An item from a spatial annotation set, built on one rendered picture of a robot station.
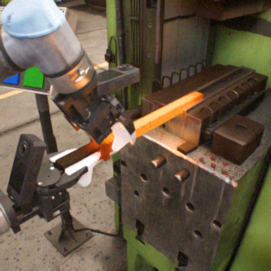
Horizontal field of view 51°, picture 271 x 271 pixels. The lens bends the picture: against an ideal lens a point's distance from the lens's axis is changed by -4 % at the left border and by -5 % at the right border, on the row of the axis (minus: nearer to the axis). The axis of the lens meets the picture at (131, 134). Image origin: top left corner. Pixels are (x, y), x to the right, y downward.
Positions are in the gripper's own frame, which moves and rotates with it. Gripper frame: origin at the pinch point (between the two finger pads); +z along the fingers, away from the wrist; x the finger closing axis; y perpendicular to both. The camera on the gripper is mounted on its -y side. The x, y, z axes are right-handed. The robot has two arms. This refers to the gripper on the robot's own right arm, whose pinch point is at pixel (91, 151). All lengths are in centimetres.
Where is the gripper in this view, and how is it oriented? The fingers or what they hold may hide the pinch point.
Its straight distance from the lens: 58.3
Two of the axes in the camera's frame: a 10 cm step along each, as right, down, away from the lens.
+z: 7.1, -3.8, 6.0
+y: -0.1, 8.4, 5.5
